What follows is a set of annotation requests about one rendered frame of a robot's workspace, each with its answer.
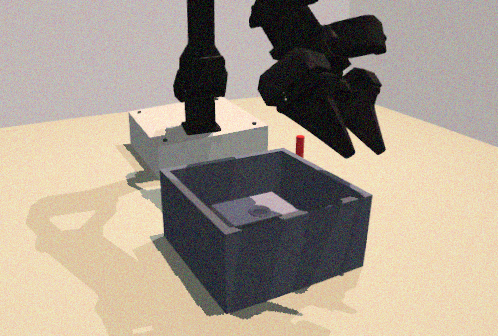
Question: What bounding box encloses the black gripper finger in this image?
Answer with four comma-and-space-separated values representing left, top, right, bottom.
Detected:
339, 86, 386, 155
276, 72, 355, 159

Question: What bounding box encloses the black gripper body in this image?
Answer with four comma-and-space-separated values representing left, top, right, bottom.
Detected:
258, 15, 382, 110

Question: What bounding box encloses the dark red peg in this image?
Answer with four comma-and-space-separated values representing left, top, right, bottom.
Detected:
296, 135, 305, 158

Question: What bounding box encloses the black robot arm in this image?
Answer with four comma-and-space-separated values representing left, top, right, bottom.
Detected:
173, 0, 387, 135

